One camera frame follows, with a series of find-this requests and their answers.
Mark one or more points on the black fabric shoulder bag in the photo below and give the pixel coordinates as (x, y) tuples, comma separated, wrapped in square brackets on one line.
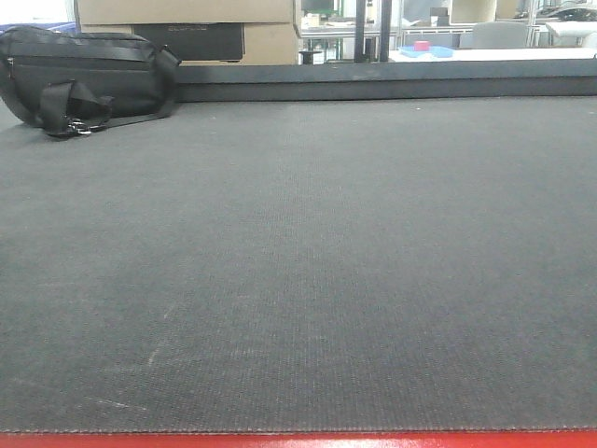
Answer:
[(70, 84)]

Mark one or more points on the dark grey conveyor belt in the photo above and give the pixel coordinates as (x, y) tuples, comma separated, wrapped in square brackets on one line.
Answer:
[(404, 265)]

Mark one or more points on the red conveyor front edge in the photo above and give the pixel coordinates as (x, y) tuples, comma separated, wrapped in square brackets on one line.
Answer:
[(576, 438)]

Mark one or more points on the black vertical pole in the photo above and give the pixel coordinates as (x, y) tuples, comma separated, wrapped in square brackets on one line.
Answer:
[(359, 31)]

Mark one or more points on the light blue tray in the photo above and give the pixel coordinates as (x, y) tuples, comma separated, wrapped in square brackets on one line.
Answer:
[(433, 51)]

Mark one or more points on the pink tape roll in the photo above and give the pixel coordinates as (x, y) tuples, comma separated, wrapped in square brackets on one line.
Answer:
[(421, 45)]

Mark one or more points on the large cardboard box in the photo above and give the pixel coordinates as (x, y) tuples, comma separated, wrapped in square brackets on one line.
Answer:
[(204, 32)]

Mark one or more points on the grey office chair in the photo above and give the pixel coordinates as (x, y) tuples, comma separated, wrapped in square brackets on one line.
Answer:
[(495, 35)]

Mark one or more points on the black conveyor side rail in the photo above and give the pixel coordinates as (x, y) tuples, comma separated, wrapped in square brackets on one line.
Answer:
[(386, 81)]

